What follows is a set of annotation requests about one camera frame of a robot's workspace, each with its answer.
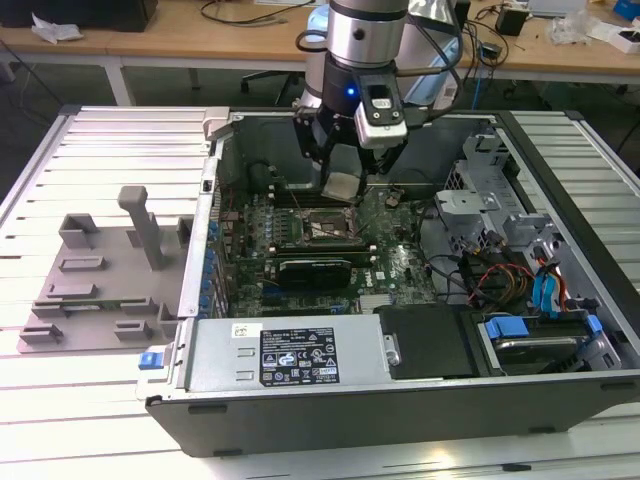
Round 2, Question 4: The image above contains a grey flat device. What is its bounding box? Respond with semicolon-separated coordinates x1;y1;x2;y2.
528;0;587;17

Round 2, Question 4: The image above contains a black looped wire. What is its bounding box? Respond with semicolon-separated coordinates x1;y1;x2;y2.
418;202;474;304

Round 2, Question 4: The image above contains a silver CPU chip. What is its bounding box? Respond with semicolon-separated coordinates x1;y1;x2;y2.
320;171;369;204

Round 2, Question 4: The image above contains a black RAM slot bank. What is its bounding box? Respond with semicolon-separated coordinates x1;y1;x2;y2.
267;241;379;267
268;183;365;207

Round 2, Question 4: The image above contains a CPU socket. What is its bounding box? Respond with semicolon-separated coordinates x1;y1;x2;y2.
299;207;359;240

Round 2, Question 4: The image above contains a blue disk carrier with disk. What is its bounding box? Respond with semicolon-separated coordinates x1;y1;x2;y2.
482;313;606;375

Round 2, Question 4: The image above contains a black plastic shroud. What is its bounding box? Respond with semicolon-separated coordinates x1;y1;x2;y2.
374;304;476;381

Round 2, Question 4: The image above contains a green RAM stick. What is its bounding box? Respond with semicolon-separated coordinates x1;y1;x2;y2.
59;298;126;309

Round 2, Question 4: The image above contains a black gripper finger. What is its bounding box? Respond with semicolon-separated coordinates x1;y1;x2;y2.
357;137;409;196
293;108;335;189

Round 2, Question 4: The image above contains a green motherboard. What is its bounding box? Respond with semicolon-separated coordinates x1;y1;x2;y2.
217;184;441;319

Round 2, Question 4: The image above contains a red yellow wire bundle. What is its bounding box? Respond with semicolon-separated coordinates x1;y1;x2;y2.
469;263;535;307

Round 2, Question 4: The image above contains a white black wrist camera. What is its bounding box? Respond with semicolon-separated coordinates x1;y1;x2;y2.
353;74;409;150

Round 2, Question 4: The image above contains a grey metal drive cage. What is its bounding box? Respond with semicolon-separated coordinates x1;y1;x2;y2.
432;130;576;321

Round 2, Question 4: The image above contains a black open PC case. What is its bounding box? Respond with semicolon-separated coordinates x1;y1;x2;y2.
137;107;640;459

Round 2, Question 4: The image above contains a blue flat data wire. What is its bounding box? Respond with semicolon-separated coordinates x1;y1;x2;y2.
530;269;565;320

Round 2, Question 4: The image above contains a crumpled white paper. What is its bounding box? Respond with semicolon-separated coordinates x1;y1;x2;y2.
30;12;84;45

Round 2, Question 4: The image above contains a silver power supply unit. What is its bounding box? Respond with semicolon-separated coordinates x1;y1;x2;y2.
184;315;396;394

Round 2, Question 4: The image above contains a black printed supply label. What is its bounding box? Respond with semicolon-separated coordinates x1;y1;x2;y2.
259;327;341;386

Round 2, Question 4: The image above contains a black office chair base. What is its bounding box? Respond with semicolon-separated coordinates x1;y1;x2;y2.
241;69;306;107

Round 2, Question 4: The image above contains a wooden desk with white legs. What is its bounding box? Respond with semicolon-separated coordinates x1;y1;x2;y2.
0;0;640;106

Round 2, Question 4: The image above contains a grey case release handle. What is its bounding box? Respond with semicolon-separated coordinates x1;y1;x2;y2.
202;107;235;145

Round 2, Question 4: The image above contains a black cube adapter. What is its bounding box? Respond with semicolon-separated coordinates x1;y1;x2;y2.
494;7;530;37

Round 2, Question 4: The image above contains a black graphics card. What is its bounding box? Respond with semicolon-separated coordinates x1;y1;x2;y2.
277;257;354;290

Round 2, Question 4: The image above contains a large black box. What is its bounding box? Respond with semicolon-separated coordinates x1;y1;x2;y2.
0;0;160;31

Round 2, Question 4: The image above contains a white cardboard box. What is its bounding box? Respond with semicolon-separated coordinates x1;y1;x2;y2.
587;19;640;55

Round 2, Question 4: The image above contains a grey plastic parts rack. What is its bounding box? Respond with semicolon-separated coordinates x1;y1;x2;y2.
17;185;196;355

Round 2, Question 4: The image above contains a clear plastic bag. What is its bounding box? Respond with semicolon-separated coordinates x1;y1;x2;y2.
547;8;601;47

